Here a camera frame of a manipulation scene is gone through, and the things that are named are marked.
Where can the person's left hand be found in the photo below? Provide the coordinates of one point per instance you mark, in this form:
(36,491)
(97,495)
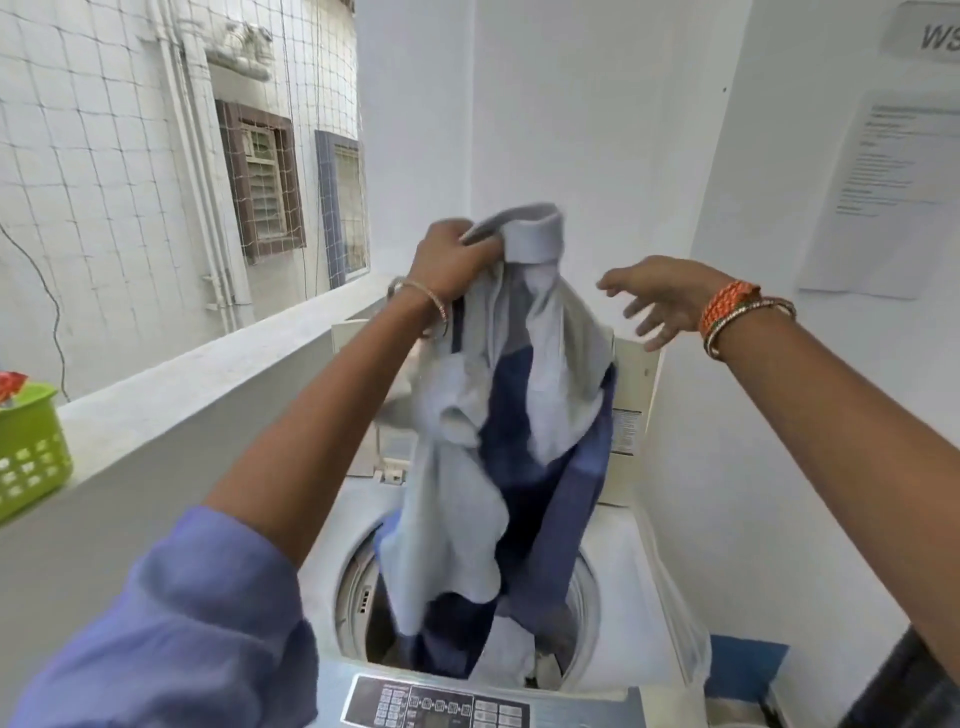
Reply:
(450,262)

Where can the person's right hand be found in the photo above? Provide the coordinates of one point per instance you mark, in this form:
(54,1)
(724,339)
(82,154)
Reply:
(675,292)

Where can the blue and grey shirt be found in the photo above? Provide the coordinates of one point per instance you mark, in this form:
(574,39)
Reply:
(450,510)

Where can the navy blue clothes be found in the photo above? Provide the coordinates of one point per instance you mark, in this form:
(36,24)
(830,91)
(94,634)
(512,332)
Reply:
(540,510)

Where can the white blue washing machine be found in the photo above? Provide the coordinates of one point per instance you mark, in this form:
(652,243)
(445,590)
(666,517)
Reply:
(637,600)

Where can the person's left forearm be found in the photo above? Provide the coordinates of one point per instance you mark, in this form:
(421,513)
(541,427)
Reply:
(322,435)

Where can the person's right forearm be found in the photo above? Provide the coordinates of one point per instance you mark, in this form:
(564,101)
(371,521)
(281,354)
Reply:
(847,450)

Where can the person's blue tunic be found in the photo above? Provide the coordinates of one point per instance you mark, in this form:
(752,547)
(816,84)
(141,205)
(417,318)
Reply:
(165,637)

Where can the thin multicolour bangle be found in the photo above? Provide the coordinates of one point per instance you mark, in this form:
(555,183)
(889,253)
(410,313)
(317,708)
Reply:
(431,296)

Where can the beaded green red bangle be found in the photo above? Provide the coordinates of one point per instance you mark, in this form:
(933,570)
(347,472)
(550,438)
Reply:
(750,315)

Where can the grey framed window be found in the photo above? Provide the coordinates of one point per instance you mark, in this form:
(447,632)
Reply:
(341,210)

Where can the brown louvred window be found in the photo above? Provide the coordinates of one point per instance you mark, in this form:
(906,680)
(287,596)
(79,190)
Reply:
(262,180)

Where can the white paper notice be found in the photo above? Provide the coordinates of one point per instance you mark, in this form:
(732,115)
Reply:
(877,195)

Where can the white drain pipes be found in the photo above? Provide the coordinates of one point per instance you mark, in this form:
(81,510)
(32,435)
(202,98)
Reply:
(195,187)

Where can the white safety net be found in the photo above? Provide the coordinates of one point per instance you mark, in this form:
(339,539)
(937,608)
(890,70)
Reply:
(82,150)

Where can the red packet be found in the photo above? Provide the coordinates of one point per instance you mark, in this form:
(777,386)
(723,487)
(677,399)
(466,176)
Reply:
(11,386)

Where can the green plastic basket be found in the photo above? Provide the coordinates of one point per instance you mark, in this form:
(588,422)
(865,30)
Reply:
(30,457)

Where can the grey wall sign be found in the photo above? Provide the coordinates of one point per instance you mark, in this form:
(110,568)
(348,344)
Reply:
(922,30)

